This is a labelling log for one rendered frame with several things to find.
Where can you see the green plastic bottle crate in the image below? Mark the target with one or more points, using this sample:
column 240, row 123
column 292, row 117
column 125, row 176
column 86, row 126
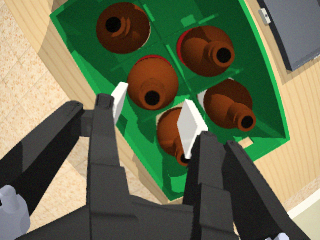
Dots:
column 75, row 22

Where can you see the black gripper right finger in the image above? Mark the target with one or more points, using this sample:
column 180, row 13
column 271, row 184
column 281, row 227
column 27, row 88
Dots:
column 257, row 212

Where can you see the dark grey rectangular tray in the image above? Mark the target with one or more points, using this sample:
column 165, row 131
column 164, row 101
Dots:
column 296, row 29

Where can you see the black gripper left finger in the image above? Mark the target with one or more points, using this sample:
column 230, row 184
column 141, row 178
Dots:
column 28, row 169

